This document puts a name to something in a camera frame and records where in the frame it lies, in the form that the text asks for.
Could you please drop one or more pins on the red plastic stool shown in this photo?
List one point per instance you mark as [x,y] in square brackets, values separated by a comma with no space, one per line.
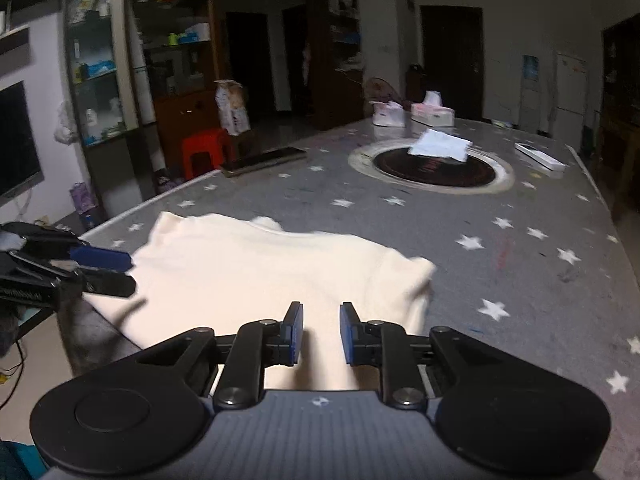
[200,147]

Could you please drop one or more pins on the pink and white tissue box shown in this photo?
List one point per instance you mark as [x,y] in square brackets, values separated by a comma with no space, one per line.
[434,115]

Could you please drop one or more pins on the dark wooden display cabinet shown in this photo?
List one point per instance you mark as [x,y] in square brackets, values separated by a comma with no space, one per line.
[180,110]

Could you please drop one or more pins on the white refrigerator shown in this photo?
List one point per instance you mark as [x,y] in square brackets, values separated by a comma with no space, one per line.
[571,95]

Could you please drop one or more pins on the white folded cloth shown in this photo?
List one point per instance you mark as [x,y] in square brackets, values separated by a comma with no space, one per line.
[440,146]

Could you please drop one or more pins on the water dispenser with blue bottle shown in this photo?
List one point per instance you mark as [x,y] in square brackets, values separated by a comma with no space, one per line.
[531,100]

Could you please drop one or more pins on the glass shelf unit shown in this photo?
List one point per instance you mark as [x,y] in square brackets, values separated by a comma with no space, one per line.
[97,60]

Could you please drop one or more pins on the white remote control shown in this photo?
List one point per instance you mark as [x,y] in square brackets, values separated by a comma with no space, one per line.
[541,157]

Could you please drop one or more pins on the printed paper bag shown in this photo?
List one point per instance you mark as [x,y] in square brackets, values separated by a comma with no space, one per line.
[232,110]

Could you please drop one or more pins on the round built-in hot plate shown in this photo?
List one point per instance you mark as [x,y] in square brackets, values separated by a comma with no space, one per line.
[440,170]

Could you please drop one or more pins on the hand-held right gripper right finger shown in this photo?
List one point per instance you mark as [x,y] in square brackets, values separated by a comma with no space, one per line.
[348,332]

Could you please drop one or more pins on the dark wooden strip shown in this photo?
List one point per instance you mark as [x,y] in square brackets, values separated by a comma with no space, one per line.
[265,161]

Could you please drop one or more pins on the dark wooden door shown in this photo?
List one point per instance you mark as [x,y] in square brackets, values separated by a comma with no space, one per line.
[452,60]

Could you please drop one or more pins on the dark wooden wall cabinet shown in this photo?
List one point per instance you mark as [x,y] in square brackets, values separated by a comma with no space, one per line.
[622,65]

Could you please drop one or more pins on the purple bag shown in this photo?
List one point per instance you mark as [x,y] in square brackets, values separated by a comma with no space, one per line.
[84,197]

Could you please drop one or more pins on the floor fan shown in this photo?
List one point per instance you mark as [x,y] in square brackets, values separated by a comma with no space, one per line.
[382,91]

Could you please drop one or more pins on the grey star-print tablecloth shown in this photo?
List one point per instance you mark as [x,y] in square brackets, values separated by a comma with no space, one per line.
[500,280]

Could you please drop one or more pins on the small flat packet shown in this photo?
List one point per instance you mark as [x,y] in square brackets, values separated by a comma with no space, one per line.
[502,123]

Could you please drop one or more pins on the cream garment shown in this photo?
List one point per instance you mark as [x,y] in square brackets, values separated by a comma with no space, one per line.
[260,270]

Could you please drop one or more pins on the small white tissue pack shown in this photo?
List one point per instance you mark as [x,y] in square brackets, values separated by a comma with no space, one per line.
[389,116]

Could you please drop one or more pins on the white plastic bag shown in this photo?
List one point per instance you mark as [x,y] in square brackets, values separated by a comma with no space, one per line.
[65,122]

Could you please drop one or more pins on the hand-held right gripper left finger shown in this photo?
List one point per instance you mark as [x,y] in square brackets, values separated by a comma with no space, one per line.
[292,332]

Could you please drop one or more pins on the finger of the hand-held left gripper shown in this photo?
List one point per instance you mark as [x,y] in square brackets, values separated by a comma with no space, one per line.
[112,284]
[102,257]

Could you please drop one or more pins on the dark wooden shelf unit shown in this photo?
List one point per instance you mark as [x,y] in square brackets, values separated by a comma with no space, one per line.
[335,50]

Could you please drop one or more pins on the flat-screen television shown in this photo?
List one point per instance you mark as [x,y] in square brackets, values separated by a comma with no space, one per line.
[17,140]

